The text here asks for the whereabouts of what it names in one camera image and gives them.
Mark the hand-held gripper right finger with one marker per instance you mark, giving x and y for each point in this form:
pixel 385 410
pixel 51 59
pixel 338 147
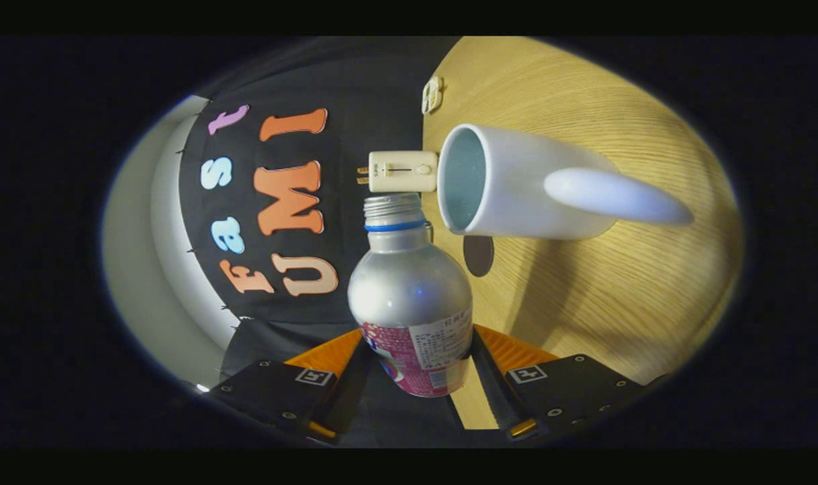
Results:
pixel 493 394

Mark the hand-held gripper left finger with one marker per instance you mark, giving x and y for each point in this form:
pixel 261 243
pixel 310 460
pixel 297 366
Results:
pixel 351 394

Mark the silver juice bottle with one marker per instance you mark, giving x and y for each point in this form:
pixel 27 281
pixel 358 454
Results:
pixel 408 296

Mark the dark brown round coaster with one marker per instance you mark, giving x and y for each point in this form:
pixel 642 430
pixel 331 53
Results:
pixel 479 257

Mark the white cup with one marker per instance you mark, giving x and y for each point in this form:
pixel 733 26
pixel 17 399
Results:
pixel 509 182

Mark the wooden table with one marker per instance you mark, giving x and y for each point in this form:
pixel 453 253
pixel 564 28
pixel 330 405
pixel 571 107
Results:
pixel 617 303

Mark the white toaster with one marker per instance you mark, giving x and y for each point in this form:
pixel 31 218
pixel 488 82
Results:
pixel 402 172

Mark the black backdrop cloth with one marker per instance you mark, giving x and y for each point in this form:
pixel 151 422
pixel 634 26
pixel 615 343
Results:
pixel 355 101

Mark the white divided condiment dish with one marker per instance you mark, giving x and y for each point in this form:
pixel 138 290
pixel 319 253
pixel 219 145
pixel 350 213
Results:
pixel 432 94

